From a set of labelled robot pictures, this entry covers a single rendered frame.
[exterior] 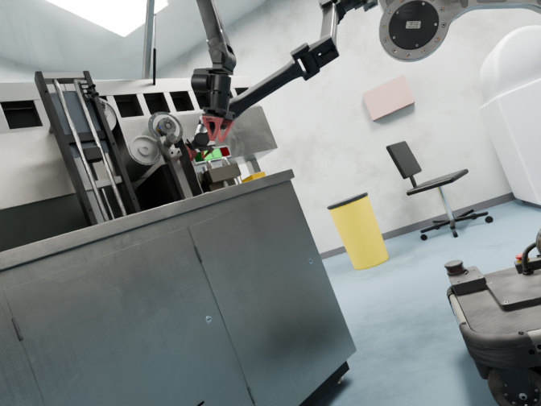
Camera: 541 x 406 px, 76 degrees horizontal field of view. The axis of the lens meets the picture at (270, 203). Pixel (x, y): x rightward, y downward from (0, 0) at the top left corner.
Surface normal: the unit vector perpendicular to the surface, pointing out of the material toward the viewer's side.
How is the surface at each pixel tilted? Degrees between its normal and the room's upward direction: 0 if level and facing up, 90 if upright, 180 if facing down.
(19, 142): 90
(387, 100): 90
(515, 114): 90
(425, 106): 90
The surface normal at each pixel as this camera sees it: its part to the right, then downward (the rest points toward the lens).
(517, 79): -0.33, 0.11
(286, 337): 0.59, -0.25
